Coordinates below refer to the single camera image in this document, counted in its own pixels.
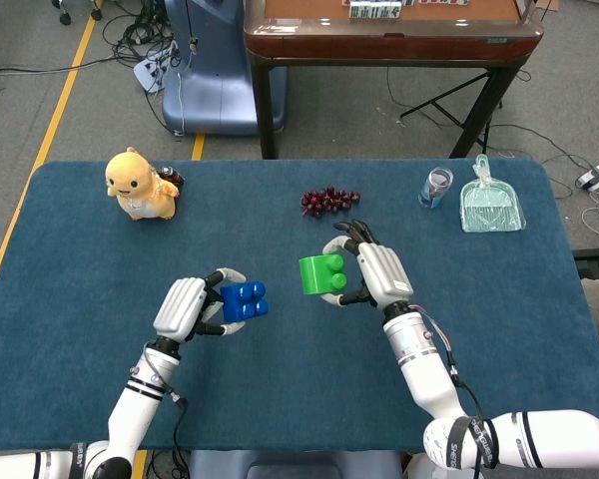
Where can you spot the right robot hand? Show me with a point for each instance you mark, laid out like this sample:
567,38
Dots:
384,272

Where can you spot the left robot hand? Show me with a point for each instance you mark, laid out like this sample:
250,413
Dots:
179,309

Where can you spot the blue toy block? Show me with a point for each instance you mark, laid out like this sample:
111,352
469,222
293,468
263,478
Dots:
242,302

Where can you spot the green toy block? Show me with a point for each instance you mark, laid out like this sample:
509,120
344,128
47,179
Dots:
317,274

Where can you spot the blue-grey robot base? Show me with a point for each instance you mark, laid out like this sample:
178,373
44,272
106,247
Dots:
289,466

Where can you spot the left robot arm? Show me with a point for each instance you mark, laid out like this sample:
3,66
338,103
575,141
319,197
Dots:
135,414

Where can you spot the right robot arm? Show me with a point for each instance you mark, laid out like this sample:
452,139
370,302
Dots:
429,379

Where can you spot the red grape bunch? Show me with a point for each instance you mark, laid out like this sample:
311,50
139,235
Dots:
329,199

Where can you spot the clear glass jar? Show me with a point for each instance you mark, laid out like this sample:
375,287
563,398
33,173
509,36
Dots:
435,187

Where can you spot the blue table cloth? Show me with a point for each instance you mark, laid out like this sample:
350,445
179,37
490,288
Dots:
80,279

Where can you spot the translucent green dustpan with brush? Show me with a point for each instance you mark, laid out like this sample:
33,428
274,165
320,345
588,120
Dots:
491,207

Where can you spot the yellow plush toy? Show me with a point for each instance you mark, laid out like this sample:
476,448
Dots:
140,187

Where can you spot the small dark red toy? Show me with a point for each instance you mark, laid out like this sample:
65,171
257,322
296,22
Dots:
174,175

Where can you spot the blue-grey machine body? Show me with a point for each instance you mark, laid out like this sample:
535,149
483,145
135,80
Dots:
214,85

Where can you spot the brown mahjong table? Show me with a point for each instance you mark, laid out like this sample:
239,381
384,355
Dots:
389,42

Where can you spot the row of mahjong tiles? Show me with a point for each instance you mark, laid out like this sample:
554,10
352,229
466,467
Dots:
375,11

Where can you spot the office chair with castors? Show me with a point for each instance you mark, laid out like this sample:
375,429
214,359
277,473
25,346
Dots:
65,19

